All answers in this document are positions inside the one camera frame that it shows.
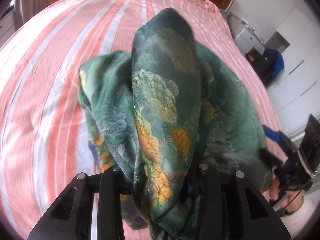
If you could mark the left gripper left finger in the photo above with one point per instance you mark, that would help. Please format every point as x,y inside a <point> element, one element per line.
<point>70,215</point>

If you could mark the pink striped bed sheet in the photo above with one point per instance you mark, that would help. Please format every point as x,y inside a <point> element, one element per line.
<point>44,142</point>

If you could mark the green patterned silk jacket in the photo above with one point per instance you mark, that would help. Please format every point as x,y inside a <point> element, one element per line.
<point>159,111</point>

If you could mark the right hand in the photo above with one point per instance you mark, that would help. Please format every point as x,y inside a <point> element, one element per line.
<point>294,200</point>

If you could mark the black jacket on chair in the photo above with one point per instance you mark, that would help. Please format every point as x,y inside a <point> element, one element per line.
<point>263,65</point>

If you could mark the blue garment on chair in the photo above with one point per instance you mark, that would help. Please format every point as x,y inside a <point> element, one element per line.
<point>278,65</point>

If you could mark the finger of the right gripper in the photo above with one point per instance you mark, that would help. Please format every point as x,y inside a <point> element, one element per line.
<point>271,134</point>
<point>269,159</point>

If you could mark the white desk with drawers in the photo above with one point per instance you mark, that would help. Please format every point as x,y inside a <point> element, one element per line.
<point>244,38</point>

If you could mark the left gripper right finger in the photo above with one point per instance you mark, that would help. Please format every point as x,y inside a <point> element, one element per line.
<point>231,207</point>

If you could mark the white wardrobe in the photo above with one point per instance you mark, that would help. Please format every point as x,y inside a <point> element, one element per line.
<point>295,91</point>

